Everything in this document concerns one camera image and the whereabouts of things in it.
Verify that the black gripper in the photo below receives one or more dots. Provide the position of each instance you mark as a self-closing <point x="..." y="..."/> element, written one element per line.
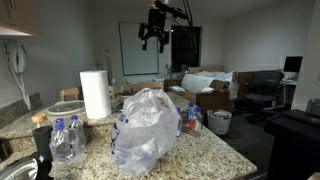
<point x="154" y="28"/>

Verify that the white plastic shopping bag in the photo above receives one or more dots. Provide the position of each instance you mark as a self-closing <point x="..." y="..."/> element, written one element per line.
<point x="144" y="132"/>

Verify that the water bottle blue label front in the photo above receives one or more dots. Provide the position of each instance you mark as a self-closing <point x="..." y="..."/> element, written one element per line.
<point x="190" y="119"/>

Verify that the water bottle blue label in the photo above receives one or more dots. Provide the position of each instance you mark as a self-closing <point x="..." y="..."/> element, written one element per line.
<point x="198" y="122"/>
<point x="190" y="119"/>

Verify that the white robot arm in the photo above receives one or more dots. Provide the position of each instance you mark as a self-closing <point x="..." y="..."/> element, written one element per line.
<point x="163" y="6"/>

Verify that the pack of water bottles left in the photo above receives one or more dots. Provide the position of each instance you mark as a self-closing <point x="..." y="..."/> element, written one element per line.
<point x="68" y="142"/>

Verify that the white paper towel roll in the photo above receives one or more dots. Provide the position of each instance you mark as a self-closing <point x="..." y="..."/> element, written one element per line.
<point x="96" y="94"/>

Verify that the cardboard box with cloth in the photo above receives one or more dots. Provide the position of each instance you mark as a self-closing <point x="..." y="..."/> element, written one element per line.
<point x="209" y="90"/>

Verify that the wooden chair back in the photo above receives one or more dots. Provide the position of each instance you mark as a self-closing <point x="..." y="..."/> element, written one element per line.
<point x="69" y="92"/>

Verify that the white waste basket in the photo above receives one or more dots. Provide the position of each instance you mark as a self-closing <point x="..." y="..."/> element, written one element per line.
<point x="219" y="121"/>

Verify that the round glass lid bowl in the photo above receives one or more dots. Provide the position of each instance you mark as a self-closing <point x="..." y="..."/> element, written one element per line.
<point x="64" y="108"/>

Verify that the black office chair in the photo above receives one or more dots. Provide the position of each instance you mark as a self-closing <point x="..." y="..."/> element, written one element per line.
<point x="263" y="89"/>

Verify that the wooden upper cabinet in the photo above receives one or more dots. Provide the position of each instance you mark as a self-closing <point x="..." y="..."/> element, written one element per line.
<point x="19" y="18"/>

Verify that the computer monitor on desk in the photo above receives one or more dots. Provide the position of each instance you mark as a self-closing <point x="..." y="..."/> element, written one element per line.
<point x="292" y="66"/>

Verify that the jar with wooden lid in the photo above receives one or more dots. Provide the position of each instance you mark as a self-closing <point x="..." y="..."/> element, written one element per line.
<point x="41" y="130"/>

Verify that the black cabinet right foreground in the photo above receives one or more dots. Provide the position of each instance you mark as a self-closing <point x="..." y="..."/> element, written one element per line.
<point x="296" y="147"/>

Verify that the white wall phone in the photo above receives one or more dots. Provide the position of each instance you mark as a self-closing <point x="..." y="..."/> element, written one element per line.
<point x="18" y="62"/>

